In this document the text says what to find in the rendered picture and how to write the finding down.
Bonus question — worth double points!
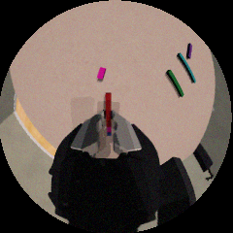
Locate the turquoise rod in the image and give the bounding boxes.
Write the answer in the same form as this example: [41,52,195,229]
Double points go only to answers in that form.
[177,53,196,83]

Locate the red rod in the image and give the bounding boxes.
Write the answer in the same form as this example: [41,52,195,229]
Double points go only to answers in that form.
[105,92,112,127]

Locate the green rod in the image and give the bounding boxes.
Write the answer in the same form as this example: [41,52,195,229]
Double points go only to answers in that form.
[166,70,184,97]

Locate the purple rod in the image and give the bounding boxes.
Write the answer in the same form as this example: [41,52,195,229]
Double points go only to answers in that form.
[186,43,192,59]

